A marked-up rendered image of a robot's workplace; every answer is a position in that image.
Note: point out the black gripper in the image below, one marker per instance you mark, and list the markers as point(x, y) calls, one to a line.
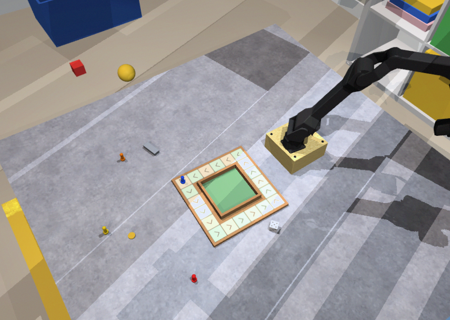
point(442, 127)

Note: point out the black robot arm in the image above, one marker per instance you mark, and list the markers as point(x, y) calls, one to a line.
point(359, 76)

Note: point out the grey die with black pips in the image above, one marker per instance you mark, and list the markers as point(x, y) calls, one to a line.
point(273, 226)

